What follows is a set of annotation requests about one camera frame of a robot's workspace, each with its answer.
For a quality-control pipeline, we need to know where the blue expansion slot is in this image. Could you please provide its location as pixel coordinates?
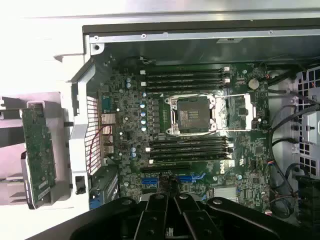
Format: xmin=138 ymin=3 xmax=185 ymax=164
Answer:
xmin=141 ymin=176 xmax=206 ymax=188

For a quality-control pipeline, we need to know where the silver chipset heatsink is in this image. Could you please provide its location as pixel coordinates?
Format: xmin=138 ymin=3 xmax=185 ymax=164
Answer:
xmin=213 ymin=186 xmax=239 ymax=204

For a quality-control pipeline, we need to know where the long black expansion slot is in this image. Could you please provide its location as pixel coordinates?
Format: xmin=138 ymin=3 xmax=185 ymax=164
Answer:
xmin=140 ymin=162 xmax=191 ymax=173

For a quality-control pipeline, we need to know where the blue slot clip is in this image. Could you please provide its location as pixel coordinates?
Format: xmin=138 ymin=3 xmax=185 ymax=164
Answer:
xmin=89 ymin=196 xmax=101 ymax=210

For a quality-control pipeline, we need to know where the CPU socket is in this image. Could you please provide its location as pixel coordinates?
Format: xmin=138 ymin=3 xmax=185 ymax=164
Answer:
xmin=163 ymin=94 xmax=217 ymax=137

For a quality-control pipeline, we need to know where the green motherboard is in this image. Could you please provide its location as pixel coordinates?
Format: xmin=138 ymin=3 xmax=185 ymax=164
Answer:
xmin=98 ymin=62 xmax=273 ymax=213

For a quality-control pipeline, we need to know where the metal socket cover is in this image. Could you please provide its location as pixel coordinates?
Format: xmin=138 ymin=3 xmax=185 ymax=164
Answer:
xmin=214 ymin=93 xmax=261 ymax=131

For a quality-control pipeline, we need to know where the open black PC case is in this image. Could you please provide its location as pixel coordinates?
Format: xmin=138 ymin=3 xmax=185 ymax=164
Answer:
xmin=53 ymin=23 xmax=320 ymax=228

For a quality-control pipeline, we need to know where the coin battery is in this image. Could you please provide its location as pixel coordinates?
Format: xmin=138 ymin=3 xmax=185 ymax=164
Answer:
xmin=247 ymin=78 xmax=260 ymax=90

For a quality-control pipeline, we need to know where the metal disk bay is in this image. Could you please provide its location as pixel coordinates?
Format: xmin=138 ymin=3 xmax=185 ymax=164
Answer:
xmin=294 ymin=66 xmax=320 ymax=176

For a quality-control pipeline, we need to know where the red wire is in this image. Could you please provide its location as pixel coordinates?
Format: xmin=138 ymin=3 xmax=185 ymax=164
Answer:
xmin=84 ymin=124 xmax=113 ymax=171

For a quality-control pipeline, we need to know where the black wire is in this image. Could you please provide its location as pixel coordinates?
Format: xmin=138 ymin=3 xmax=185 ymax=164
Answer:
xmin=267 ymin=104 xmax=302 ymax=197

